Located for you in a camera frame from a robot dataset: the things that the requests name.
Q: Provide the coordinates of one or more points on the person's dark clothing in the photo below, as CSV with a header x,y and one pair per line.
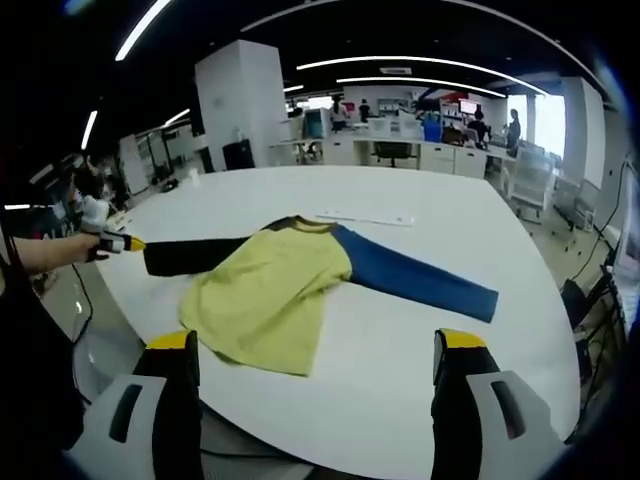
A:
x,y
30,360

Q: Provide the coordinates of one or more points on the black cabinet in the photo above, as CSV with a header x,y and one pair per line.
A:
x,y
239,156

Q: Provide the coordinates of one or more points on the long ceiling light strip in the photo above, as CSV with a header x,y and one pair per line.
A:
x,y
420,81
410,59

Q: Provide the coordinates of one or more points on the white flat strip with holes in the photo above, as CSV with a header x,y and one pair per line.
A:
x,y
370,218

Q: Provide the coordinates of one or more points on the yellow blue grey long-sleeved garment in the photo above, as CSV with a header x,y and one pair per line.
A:
x,y
270,300

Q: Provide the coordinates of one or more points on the blue storage bin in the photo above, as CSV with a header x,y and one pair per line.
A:
x,y
433,131

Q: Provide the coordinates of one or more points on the white square pillar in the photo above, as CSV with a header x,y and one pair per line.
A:
x,y
240,100

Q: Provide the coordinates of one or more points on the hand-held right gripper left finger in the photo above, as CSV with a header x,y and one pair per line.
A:
x,y
177,425

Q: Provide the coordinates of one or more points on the white desk row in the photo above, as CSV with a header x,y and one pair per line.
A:
x,y
450,157

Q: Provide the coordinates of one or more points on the blue-framed cabinet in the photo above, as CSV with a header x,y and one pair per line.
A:
x,y
317,124

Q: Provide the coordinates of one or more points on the grey mesh chair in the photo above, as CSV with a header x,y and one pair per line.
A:
x,y
100,365

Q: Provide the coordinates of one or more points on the person's left hand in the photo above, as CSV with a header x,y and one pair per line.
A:
x,y
86,247

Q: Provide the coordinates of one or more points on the black office chair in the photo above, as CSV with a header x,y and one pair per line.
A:
x,y
395,151

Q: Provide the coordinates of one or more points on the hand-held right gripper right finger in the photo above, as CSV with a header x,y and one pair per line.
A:
x,y
455,430

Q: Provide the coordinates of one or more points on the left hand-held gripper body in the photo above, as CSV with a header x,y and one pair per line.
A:
x,y
92,215

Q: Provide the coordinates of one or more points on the white chair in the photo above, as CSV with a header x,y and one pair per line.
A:
x,y
532,182

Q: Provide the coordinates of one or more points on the white partition board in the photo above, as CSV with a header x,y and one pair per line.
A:
x,y
134,165

